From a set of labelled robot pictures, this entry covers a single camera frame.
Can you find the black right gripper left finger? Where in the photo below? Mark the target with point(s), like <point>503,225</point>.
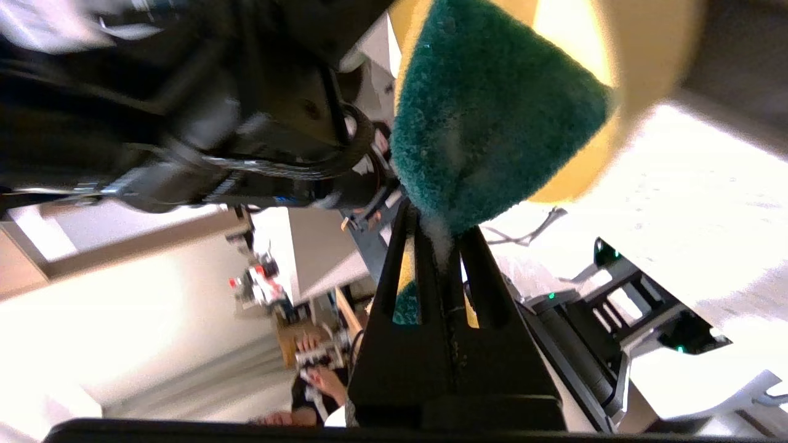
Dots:
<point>394,369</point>

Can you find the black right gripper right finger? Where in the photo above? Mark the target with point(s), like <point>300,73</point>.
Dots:
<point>498,363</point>

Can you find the green and yellow sponge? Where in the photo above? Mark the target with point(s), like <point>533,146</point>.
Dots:
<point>492,111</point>

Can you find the yellow plastic bowl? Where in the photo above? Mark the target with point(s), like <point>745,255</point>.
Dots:
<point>652,61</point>

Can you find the white robot base shell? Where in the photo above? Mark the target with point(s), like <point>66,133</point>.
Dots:
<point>708,394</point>

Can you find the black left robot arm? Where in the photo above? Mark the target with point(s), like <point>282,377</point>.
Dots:
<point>184,92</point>

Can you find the person in black shirt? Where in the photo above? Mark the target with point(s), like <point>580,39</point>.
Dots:
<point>326,381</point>

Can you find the white work table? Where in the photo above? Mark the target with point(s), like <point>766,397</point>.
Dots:
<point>320,252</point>

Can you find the grey curtain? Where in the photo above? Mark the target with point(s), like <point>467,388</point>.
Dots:
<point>203,375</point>

